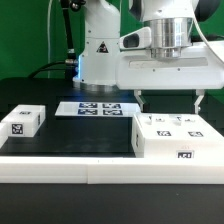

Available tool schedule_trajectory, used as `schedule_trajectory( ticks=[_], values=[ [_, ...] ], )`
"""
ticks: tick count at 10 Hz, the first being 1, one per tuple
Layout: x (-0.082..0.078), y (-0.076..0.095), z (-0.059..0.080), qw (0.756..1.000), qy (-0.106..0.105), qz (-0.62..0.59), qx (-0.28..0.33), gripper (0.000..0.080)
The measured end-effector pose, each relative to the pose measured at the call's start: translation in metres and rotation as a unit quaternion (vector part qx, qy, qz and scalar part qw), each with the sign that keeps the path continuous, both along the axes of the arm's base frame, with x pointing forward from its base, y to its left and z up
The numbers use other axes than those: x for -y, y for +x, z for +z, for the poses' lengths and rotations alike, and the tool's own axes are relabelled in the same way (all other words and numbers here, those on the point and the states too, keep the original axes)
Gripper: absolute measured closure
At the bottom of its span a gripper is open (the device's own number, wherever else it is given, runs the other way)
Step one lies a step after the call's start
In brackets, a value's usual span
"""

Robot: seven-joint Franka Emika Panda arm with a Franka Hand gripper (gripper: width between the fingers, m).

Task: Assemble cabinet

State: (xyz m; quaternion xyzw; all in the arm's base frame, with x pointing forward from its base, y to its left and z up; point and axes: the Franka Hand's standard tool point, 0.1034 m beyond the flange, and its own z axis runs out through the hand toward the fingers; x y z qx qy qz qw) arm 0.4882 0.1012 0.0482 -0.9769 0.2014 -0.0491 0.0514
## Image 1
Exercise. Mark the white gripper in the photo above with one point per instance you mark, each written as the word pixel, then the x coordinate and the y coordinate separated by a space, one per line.
pixel 196 68

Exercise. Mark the white door panel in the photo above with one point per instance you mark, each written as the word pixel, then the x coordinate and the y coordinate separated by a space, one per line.
pixel 155 125
pixel 193 126

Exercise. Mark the white cabinet body box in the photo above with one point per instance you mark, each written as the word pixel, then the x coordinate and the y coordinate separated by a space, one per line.
pixel 174 146

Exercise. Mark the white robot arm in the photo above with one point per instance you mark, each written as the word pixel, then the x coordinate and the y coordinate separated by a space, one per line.
pixel 153 45

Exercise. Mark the white cabinet top block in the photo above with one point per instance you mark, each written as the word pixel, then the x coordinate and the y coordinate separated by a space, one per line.
pixel 25 120

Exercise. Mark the white marker base sheet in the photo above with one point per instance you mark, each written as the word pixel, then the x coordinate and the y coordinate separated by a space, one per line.
pixel 97 109

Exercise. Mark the white U-shaped fence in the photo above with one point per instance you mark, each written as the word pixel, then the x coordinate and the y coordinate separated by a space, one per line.
pixel 71 151

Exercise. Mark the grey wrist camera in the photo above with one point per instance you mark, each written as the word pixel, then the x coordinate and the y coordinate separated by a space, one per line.
pixel 139 39

